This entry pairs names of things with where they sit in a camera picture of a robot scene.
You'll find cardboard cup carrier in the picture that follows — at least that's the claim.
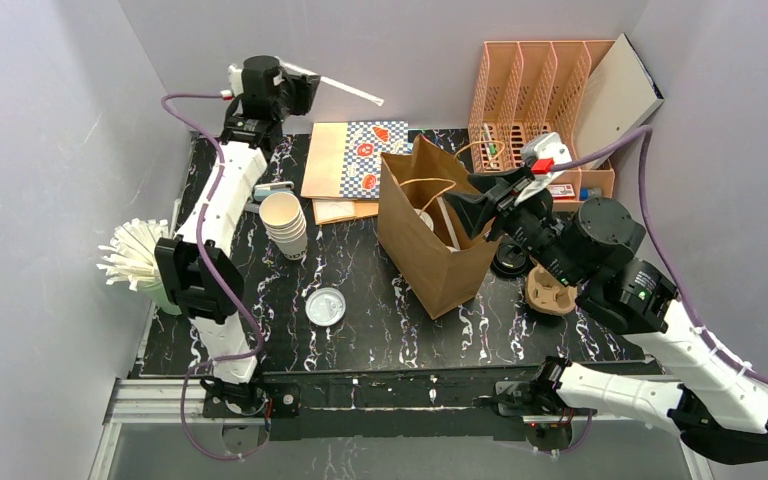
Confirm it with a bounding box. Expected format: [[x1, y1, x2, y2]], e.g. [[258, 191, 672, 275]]
[[524, 266, 578, 317]]

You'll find white stirrer stick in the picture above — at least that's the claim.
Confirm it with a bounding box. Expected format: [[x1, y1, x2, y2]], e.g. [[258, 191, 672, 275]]
[[320, 76, 385, 107]]

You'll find brown paper bag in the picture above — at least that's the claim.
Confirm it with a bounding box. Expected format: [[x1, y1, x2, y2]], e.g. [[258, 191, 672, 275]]
[[377, 135, 499, 319]]

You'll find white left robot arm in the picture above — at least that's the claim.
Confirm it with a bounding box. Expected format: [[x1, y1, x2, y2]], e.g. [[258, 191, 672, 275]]
[[154, 55, 324, 384]]

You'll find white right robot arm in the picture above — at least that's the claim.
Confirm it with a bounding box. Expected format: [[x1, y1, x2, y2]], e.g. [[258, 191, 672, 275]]
[[445, 132, 768, 465]]

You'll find black coffee cup lid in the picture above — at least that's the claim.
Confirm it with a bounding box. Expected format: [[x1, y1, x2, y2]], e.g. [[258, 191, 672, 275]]
[[491, 243, 532, 279]]

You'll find checkered paper sheet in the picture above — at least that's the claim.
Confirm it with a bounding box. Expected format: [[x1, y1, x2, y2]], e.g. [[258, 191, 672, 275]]
[[338, 121, 409, 200]]

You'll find stack of white lids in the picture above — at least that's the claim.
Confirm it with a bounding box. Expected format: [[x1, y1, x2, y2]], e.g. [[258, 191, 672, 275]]
[[259, 192, 308, 261]]

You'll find white folder board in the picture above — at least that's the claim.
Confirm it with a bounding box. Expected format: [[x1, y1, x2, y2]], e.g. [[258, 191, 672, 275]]
[[573, 34, 664, 157]]

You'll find orange file organizer rack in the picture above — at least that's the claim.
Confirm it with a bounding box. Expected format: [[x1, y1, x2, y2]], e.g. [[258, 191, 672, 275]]
[[467, 40, 613, 172]]

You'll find green cup of stirrers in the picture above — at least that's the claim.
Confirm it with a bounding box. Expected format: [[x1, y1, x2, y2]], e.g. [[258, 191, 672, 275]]
[[97, 218, 181, 315]]

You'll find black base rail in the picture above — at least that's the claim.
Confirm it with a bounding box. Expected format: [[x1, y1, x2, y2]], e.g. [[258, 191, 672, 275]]
[[261, 365, 537, 413]]

